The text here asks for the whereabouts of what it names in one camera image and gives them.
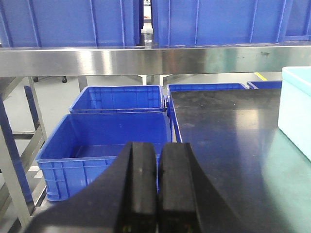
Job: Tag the blue floor bin far right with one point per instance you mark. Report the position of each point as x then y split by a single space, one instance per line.
264 84

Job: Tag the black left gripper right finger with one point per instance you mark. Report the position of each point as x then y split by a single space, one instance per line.
187 201

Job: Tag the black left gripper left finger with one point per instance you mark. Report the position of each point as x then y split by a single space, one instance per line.
123 199

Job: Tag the blue bin on shelf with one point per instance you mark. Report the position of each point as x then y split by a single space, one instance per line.
70 23
218 22

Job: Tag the blue floor bin near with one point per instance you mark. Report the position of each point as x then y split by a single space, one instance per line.
82 146

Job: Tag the stainless steel shelf frame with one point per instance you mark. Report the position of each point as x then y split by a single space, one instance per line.
261 175

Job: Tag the blue floor bin behind table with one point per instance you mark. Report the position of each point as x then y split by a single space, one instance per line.
193 87

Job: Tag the light cyan plastic container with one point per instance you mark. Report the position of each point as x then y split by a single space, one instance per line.
294 117

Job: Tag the blue bin on shelf left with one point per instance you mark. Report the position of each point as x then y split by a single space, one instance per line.
70 23

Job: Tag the blue bin on shelf right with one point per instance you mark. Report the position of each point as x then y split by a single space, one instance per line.
218 22

